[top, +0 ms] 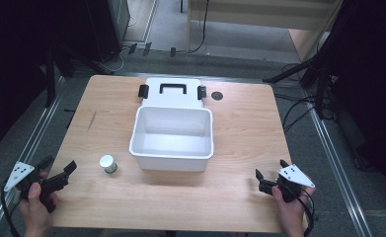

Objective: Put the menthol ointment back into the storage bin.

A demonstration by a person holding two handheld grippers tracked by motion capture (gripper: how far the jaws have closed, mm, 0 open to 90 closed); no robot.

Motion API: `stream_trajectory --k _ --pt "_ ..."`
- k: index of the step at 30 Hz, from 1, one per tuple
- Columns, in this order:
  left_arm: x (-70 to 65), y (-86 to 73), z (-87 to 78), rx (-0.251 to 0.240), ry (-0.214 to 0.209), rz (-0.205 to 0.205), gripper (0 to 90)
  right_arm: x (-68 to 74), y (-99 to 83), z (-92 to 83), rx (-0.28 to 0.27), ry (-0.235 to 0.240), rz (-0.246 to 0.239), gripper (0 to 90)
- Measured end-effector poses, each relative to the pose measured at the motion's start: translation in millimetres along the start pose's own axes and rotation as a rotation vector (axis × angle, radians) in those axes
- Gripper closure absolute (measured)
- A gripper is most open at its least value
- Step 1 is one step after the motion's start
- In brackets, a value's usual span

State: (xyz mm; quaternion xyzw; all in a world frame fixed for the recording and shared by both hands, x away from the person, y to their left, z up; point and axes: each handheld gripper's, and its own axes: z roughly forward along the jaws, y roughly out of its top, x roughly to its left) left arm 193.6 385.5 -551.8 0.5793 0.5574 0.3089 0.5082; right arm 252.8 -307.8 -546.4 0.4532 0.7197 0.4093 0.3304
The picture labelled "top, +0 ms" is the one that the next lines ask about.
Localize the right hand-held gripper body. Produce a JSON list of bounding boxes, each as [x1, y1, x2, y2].
[[258, 163, 316, 203]]

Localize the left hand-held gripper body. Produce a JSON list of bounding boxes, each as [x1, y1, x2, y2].
[[3, 161, 71, 214]]

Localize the small silver can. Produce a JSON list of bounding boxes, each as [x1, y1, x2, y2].
[[99, 154, 118, 175]]

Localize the white plastic storage box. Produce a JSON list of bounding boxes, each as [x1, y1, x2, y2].
[[128, 77, 215, 173]]

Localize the person's right hand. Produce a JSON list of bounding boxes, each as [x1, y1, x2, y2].
[[271, 185, 317, 237]]

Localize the person's left hand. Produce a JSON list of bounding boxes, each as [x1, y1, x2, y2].
[[17, 171, 58, 237]]

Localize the black metal stand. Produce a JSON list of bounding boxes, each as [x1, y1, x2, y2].
[[43, 45, 78, 109], [263, 48, 338, 120]]

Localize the black cabinet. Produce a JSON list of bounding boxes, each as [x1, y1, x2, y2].
[[84, 0, 131, 64]]

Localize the light wooden furniture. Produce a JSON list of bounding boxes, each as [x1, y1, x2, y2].
[[186, 0, 345, 63]]

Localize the metal floor rail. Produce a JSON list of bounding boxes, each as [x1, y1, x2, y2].
[[0, 74, 67, 237], [307, 102, 377, 237]]

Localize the right hand-held gripper black cable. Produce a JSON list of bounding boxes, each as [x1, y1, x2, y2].
[[280, 184, 316, 237]]

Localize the hand-held gripper black cable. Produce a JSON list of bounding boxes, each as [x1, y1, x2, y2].
[[0, 188, 21, 237], [280, 184, 316, 237]]

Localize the left hand-held gripper black cable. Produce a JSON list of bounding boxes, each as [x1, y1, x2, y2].
[[0, 188, 21, 237]]

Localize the black floor cables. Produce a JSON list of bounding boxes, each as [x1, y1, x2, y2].
[[273, 92, 317, 133]]

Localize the white floor cable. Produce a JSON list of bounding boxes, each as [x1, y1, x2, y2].
[[99, 45, 129, 74]]

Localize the black hanging cable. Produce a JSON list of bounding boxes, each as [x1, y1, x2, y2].
[[180, 0, 211, 54]]

